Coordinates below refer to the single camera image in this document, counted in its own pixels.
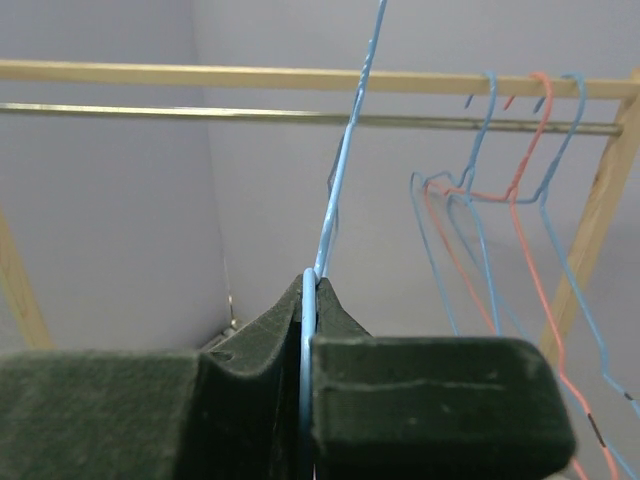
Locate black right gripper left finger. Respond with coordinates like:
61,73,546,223
1,280,302,479

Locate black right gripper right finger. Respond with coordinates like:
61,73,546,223
311,280,575,479

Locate blue wire hanger white shirt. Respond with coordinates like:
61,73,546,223
297,0,387,479

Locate blue wire hanger plaid shirt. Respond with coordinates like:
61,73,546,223
409,70,549,340

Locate wooden clothes rack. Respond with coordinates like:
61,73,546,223
1,60,639,349

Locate blue empty wire hanger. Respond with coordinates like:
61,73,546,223
447,72,640,480

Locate pink wire hanger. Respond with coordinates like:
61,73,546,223
423,71,619,480

